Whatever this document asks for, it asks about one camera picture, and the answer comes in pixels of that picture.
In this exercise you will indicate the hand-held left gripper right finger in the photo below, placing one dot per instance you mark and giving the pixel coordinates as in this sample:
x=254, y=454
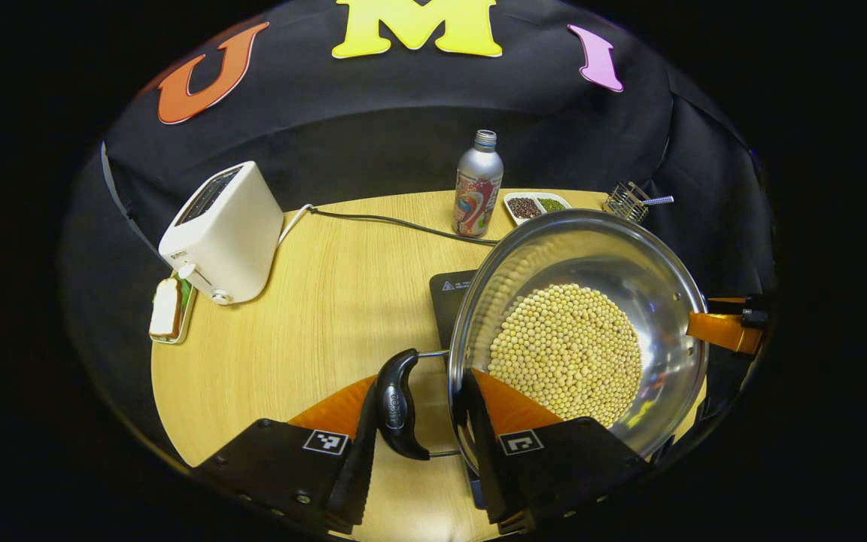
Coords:
x=486, y=467

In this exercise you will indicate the pile of green beans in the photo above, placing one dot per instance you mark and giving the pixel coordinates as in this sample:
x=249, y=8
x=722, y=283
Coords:
x=552, y=204

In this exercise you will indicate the pale green tray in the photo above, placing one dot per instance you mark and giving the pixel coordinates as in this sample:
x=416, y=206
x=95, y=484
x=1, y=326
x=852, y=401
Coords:
x=187, y=324

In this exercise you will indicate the stainless steel pot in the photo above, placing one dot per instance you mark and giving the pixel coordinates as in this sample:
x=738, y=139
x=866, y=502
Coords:
x=591, y=248

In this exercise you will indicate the white divided dish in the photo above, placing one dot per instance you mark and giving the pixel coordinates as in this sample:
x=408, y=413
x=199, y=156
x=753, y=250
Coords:
x=512, y=217

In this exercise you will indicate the thin metal utensil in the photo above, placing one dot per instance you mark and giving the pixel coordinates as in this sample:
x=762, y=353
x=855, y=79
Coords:
x=659, y=200

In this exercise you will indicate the sandwich with lettuce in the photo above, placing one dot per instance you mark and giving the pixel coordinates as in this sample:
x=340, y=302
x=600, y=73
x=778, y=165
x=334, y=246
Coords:
x=165, y=309

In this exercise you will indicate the black induction cooktop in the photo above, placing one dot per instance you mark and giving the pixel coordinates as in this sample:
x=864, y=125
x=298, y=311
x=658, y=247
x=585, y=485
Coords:
x=450, y=301

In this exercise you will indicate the white toaster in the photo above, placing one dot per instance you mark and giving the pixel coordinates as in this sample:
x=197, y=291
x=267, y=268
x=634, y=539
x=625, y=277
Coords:
x=234, y=241

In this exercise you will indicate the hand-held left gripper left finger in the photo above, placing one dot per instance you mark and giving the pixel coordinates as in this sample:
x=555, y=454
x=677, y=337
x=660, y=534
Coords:
x=351, y=467

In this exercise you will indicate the pile of yellow soybeans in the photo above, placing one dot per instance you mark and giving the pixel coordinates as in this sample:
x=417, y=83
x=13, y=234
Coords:
x=569, y=346

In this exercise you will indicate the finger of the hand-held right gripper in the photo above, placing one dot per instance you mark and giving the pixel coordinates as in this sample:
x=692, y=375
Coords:
x=753, y=302
x=719, y=331

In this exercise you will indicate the pile of dark beans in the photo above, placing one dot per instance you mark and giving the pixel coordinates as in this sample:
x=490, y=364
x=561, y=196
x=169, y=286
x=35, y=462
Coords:
x=524, y=207

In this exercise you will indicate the silver printed drink bottle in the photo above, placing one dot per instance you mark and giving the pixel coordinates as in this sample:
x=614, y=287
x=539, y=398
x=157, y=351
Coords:
x=477, y=188

